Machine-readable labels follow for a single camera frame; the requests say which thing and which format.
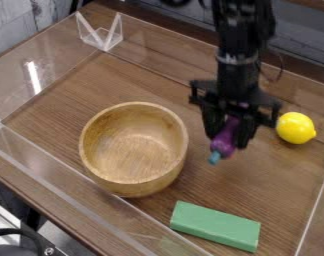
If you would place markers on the brown wooden bowl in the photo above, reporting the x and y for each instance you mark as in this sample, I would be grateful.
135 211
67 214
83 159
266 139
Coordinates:
133 148

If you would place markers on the yellow toy lemon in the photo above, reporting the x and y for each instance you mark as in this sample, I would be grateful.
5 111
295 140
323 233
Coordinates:
296 128

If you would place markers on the green rectangular block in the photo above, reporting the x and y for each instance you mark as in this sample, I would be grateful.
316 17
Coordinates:
216 226

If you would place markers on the purple toy eggplant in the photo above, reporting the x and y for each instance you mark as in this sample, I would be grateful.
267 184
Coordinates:
223 145

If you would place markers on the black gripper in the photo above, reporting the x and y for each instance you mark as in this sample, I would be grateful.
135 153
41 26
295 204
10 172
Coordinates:
251 104

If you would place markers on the clear acrylic tray walls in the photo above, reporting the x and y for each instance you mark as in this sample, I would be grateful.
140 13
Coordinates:
59 81

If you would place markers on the black metal bracket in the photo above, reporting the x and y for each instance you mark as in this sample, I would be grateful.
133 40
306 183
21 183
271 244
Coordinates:
39 243

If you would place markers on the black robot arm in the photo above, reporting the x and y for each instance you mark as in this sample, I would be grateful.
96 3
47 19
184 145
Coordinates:
246 25

